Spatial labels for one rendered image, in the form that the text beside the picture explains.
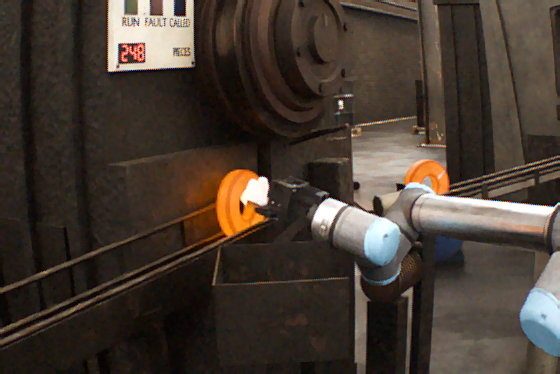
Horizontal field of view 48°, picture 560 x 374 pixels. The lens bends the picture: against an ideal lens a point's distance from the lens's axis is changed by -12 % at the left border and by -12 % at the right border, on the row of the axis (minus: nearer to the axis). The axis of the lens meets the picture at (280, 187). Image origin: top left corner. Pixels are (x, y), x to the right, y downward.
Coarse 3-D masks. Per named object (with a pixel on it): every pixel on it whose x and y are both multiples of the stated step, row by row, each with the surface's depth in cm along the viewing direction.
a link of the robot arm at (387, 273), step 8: (400, 240) 148; (408, 240) 149; (400, 248) 148; (408, 248) 150; (400, 256) 148; (392, 264) 146; (400, 264) 153; (360, 272) 152; (368, 272) 146; (376, 272) 145; (384, 272) 146; (392, 272) 149; (368, 280) 150; (376, 280) 149; (384, 280) 150; (392, 280) 152
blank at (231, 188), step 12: (228, 180) 152; (240, 180) 153; (228, 192) 150; (240, 192) 153; (216, 204) 151; (228, 204) 150; (228, 216) 150; (240, 216) 154; (252, 216) 158; (228, 228) 152; (240, 228) 154
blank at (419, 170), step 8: (424, 160) 196; (416, 168) 194; (424, 168) 195; (432, 168) 196; (440, 168) 198; (408, 176) 194; (416, 176) 194; (424, 176) 195; (432, 176) 197; (440, 176) 198; (432, 184) 200; (440, 184) 198; (448, 184) 200; (440, 192) 198
